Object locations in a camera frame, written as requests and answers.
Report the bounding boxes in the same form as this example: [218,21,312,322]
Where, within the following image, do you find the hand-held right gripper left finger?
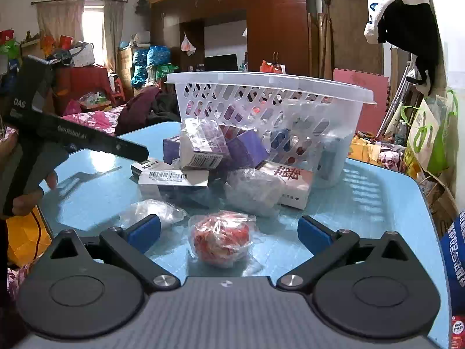
[45,214,181,293]

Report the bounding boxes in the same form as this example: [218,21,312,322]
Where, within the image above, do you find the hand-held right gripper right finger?
[277,215,413,291]

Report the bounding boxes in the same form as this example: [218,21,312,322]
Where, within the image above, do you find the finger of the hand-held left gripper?
[18,111,149,162]

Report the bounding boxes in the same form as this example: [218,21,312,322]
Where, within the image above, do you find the red ball packet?
[187,211,262,270]

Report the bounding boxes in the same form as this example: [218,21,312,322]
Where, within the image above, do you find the white plastic basket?
[165,71,376,190]

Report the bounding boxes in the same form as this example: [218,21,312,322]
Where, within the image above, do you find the person's left hand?
[12,172,59,217]

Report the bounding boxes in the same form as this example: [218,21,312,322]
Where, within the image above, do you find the clear plastic packet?
[118,199,187,229]

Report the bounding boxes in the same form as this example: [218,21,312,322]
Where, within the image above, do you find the pink floral bedding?
[62,104,128,135]

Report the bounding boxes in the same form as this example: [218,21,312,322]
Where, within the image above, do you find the black white box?
[131,157,171,177]

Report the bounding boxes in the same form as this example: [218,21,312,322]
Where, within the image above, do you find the pink white box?
[256,161,314,210]

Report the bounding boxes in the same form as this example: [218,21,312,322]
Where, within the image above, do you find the dark clothing pile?
[116,87,182,135]

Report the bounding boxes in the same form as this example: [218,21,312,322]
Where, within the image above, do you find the red plastic stool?
[108,74,128,104]

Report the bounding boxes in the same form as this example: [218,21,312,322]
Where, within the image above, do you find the white box with barcode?
[137,169,210,197]

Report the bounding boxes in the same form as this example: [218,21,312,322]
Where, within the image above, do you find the light purple box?
[163,134,184,166]

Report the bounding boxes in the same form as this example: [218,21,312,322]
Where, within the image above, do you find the pale window curtain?
[36,0,126,70]

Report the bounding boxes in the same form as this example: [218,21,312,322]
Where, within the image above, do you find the white wrapped packet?
[223,168,286,216]

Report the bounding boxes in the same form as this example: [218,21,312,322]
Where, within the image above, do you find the blue patterned sacks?
[131,45,171,88]

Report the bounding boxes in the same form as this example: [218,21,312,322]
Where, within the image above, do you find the purple box with barcode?
[179,118,233,171]

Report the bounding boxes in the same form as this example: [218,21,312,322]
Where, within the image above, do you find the yellow bag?
[7,205,53,268]

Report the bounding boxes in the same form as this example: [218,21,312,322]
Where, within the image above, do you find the brown paper bag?
[418,169,459,237]

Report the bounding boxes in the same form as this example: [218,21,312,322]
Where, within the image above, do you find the white orange plastic bag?
[181,33,197,57]

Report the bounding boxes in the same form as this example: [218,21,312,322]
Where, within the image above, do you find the clear plastic bottle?
[394,119,407,146]

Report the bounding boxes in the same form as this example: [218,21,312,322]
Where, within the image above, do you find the blue shopping bag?
[439,209,465,317]

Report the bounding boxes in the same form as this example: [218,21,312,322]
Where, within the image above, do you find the black television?
[204,54,238,71]

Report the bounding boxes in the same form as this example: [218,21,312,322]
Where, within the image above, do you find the green white bag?
[401,89,459,175]

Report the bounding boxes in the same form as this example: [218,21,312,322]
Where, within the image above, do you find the pink foam mat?
[333,69,389,97]

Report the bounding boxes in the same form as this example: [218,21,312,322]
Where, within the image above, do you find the red white plastic bag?
[260,60,286,75]

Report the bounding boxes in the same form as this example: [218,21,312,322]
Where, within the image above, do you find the wooden board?
[321,0,384,81]

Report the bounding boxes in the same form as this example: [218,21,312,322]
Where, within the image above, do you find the brown wooden wardrobe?
[151,0,316,81]

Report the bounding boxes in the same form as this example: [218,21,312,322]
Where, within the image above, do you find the white black hanging garment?
[364,0,442,97]

